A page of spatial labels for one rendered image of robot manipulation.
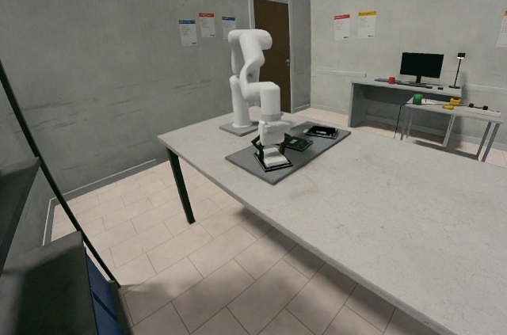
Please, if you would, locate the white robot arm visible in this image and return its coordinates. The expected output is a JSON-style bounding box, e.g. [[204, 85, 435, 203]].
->
[[228, 29, 290, 134]]

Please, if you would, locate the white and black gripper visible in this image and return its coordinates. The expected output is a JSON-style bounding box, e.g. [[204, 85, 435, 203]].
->
[[251, 120, 291, 160]]

